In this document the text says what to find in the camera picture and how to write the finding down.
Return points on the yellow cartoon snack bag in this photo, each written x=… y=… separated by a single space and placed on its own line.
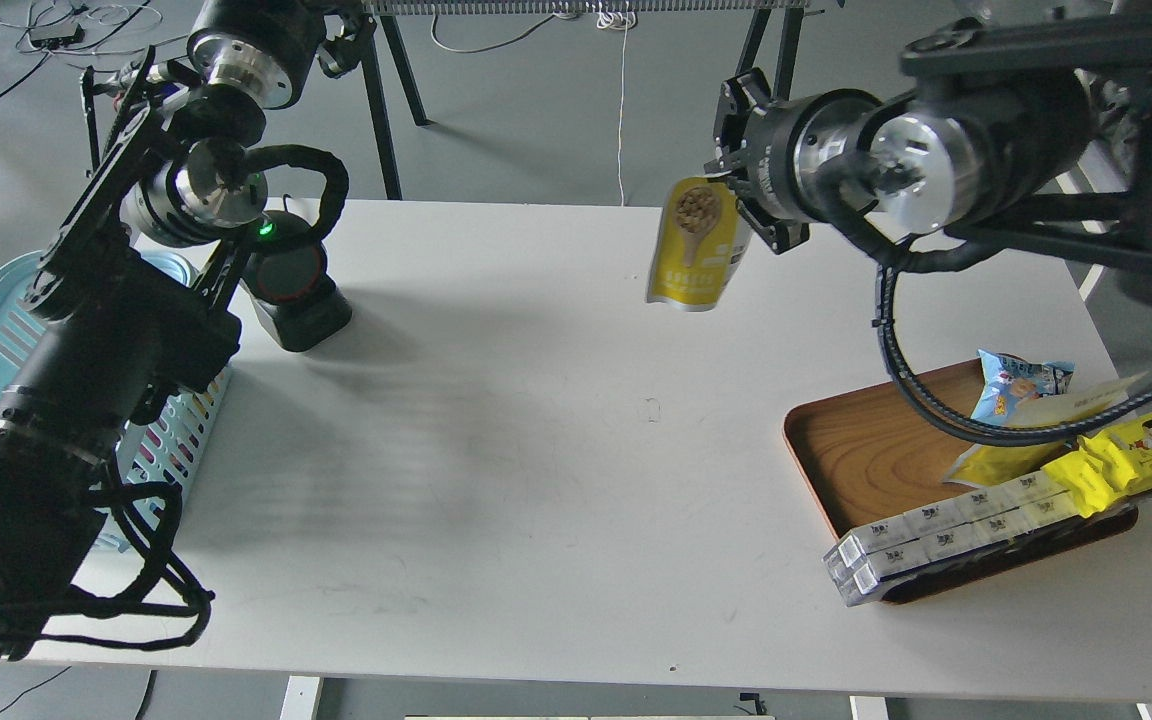
x=1108 y=468

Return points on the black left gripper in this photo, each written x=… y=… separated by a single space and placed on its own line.
x=266 y=48

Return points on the black trestle table legs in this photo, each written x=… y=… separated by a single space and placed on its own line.
x=586 y=110

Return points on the blue snack bag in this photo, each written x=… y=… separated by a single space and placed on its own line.
x=1009 y=381

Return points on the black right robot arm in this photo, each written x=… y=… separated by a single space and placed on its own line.
x=951 y=172

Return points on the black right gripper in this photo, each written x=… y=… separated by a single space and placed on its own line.
x=788 y=142

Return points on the black barcode scanner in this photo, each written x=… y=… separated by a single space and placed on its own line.
x=287 y=278

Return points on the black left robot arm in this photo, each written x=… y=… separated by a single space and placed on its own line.
x=185 y=207

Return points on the clear wrapped box pack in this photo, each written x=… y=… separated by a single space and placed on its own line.
x=876 y=558

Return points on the yellow white snack pouch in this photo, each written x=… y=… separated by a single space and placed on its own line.
x=700 y=244

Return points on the wooden tray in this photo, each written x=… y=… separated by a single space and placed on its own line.
x=866 y=455

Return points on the light blue plastic basket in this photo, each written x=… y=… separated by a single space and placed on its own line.
x=104 y=407

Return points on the yellow flat snack pouch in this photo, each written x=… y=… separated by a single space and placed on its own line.
x=986 y=465

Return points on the black power adapter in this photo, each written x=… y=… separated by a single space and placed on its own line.
x=56 y=36

